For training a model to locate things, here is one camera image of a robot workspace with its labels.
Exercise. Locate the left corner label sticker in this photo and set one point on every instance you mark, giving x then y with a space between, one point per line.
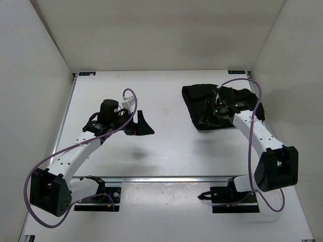
87 74

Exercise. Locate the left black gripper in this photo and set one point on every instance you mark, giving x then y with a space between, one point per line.
139 126

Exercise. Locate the aluminium front rail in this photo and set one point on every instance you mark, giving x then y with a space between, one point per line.
165 179

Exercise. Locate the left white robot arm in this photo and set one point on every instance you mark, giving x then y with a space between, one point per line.
52 189

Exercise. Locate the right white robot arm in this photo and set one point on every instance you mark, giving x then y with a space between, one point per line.
277 166

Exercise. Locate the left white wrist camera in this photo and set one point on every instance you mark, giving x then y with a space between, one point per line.
128 103

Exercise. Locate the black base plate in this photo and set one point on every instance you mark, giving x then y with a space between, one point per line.
226 200
108 203

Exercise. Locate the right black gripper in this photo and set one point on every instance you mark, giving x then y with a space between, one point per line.
207 117

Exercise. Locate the corner label sticker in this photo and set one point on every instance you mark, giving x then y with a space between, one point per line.
236 72
87 74

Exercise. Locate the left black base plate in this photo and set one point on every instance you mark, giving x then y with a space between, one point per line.
108 203

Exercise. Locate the black pleated skirt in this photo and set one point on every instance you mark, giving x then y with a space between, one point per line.
196 95

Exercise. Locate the right corner label sticker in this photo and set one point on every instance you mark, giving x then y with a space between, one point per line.
236 72

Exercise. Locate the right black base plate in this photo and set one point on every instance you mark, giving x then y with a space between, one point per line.
226 200

